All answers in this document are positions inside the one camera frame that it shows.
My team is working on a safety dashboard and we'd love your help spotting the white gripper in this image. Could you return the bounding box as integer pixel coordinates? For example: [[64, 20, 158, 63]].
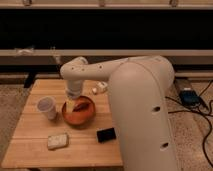
[[66, 80, 83, 113]]

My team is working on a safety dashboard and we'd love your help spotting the black eraser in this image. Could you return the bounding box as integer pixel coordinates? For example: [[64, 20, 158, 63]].
[[97, 128, 116, 143]]

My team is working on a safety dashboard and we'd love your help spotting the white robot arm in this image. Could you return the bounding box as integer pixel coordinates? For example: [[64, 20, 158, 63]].
[[60, 56, 181, 171]]

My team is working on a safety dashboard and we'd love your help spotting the white sponge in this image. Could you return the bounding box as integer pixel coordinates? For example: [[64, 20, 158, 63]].
[[47, 133, 69, 150]]

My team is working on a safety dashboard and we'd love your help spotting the brown food in bowl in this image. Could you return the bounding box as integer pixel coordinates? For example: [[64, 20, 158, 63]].
[[73, 102, 89, 112]]

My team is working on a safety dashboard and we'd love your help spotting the orange bowl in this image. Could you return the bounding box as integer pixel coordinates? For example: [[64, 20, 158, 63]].
[[62, 96, 96, 126]]

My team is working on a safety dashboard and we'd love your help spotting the translucent plastic cup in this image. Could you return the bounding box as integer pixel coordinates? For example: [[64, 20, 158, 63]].
[[36, 96, 57, 120]]

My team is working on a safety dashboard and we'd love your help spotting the white crumpled wrapper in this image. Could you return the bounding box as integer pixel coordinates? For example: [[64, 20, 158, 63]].
[[92, 82, 108, 95]]

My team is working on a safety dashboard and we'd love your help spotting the wooden table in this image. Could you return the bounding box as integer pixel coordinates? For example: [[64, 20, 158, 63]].
[[2, 79, 122, 168]]

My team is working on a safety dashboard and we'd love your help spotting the blue power adapter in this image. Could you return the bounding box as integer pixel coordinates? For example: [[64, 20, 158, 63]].
[[179, 90, 199, 106]]

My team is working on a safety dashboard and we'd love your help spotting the black cable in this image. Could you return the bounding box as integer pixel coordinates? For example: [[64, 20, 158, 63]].
[[165, 79, 213, 168]]

